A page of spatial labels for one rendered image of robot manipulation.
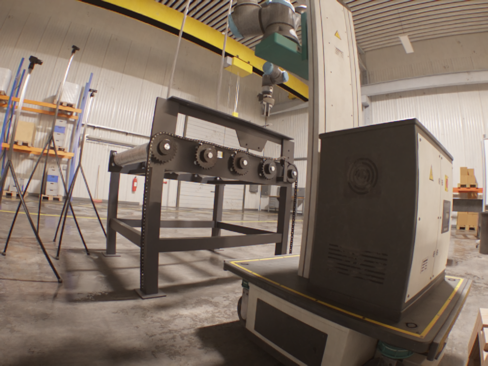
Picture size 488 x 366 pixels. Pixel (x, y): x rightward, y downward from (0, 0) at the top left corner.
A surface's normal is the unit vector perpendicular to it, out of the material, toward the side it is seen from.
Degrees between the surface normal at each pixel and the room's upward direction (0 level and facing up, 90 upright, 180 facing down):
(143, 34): 90
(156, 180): 90
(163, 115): 90
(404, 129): 90
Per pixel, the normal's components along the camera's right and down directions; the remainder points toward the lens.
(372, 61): -0.72, -0.10
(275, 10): -0.36, -0.09
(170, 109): 0.69, 0.00
